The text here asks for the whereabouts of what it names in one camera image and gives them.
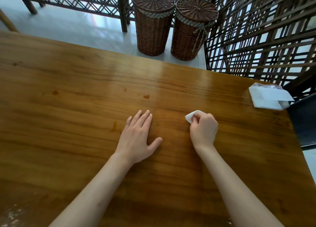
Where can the person's left hand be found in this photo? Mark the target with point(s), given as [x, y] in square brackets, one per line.
[134, 143]

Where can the person's right hand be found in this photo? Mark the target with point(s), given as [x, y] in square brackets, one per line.
[205, 132]

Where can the white napkin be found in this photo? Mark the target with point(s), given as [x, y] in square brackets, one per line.
[190, 116]

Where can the white paper napkin pack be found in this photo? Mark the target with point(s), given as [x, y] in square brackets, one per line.
[266, 97]

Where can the person's left forearm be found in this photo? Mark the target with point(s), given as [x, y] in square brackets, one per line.
[91, 197]

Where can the person's right forearm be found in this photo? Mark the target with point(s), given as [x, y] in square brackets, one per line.
[237, 192]

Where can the dark wooden table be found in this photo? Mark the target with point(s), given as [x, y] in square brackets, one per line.
[74, 98]

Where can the brown wicker lidded basket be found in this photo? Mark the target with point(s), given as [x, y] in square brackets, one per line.
[153, 29]
[190, 34]

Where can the grey blue pillar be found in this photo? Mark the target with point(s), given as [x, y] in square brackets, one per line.
[305, 120]

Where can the dark wooden lattice screen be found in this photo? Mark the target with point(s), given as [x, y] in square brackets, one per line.
[122, 9]
[259, 37]

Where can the light wooden table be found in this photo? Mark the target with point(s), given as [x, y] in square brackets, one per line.
[7, 21]

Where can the dark wooden post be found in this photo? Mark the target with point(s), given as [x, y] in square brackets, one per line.
[301, 82]

